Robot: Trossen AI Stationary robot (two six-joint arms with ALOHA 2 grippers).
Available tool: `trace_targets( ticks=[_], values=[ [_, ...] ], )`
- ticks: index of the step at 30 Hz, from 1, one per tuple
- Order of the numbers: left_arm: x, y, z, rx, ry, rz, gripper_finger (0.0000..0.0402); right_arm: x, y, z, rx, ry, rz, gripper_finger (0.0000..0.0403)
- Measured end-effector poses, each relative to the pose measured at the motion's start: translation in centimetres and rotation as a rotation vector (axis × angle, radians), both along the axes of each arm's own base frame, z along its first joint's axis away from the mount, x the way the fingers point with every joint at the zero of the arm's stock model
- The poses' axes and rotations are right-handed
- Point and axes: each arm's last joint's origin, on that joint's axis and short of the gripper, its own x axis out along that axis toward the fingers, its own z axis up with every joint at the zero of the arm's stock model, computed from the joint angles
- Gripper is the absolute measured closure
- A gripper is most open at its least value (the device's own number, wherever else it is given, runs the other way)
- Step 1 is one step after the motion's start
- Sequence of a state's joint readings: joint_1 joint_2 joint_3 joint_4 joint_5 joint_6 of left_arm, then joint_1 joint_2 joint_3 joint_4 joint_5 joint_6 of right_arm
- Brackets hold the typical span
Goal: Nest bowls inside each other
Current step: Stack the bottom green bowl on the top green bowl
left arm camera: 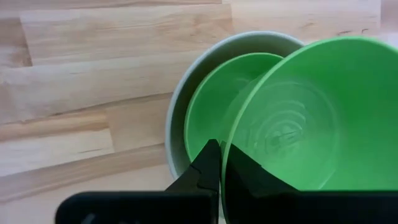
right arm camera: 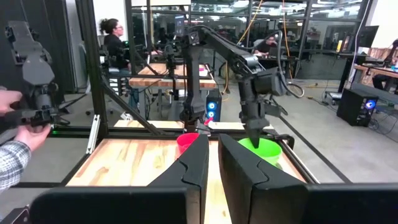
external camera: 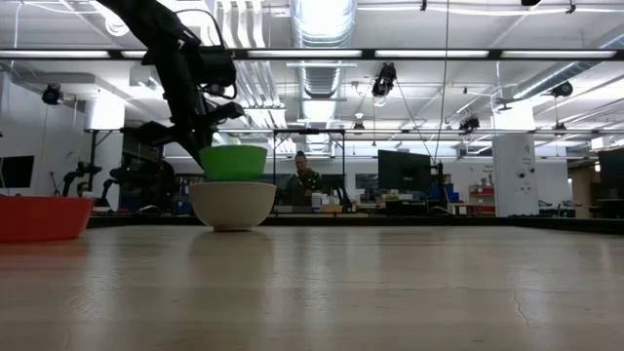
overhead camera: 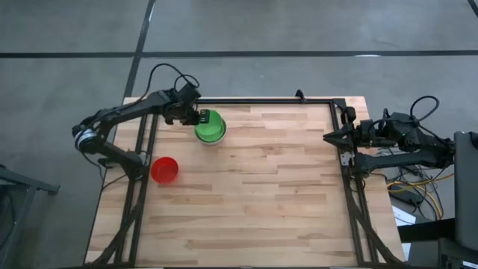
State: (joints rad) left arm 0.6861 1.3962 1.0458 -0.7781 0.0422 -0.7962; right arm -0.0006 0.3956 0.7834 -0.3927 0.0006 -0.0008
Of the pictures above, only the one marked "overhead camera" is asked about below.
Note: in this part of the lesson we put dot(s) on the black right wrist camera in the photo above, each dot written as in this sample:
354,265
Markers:
366,125

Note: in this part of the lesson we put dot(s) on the black support beam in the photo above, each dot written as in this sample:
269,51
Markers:
425,231

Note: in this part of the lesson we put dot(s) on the dark grey equipment case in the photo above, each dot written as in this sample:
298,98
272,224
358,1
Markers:
467,187

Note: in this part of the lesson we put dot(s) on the black aluminium table frame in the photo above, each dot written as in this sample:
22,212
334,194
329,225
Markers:
261,101

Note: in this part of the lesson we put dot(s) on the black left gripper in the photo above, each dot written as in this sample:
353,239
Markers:
183,114

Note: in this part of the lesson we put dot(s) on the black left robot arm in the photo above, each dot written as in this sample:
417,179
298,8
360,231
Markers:
127,109

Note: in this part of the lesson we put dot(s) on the red plastic bowl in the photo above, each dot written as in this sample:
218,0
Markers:
164,170

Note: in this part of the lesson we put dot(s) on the silver metal bracket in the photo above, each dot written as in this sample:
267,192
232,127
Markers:
346,159

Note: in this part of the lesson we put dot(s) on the black power adapter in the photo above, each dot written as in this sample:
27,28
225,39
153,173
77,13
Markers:
409,197

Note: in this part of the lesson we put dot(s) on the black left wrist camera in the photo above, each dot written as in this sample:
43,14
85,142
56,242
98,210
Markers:
204,116

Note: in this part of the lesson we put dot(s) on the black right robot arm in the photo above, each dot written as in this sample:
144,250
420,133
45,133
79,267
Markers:
403,158

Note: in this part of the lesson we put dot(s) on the grey metal stand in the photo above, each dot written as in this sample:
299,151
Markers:
22,182

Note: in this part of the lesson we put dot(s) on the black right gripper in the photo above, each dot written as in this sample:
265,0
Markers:
367,140

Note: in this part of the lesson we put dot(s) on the white paper sheet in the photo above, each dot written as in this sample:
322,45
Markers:
405,216

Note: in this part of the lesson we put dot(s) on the small black rail clamp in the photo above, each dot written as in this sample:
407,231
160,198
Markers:
298,93

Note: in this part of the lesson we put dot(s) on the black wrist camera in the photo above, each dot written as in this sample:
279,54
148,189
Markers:
204,116
366,125

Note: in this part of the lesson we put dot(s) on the green plastic bowl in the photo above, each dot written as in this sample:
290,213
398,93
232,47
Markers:
213,129

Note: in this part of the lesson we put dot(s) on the dark grey box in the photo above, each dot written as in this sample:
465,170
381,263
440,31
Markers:
459,258

